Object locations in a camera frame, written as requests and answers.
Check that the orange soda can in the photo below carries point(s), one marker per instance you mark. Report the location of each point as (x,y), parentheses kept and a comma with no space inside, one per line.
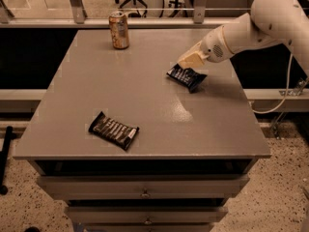
(119,30)

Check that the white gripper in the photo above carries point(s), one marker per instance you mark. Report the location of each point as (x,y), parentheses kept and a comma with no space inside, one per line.
(212,49)

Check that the black stand on wheel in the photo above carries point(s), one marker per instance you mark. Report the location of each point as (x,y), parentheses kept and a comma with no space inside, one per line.
(4,156)

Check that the dark chocolate bar wrapper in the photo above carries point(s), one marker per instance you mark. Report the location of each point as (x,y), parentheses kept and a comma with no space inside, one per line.
(113,131)

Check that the metal railing with posts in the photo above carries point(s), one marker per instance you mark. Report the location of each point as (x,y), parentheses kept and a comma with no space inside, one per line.
(93,14)

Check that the top grey drawer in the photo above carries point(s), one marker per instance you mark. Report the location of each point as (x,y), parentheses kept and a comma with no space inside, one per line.
(143,187)

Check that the blue rxbar wrapper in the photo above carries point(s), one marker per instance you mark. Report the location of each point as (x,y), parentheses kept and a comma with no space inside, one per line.
(186,77)

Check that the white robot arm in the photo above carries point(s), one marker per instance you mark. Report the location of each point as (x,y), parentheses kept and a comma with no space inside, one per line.
(268,23)

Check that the grey drawer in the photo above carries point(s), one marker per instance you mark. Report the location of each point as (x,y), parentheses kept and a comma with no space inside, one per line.
(143,187)
(146,215)

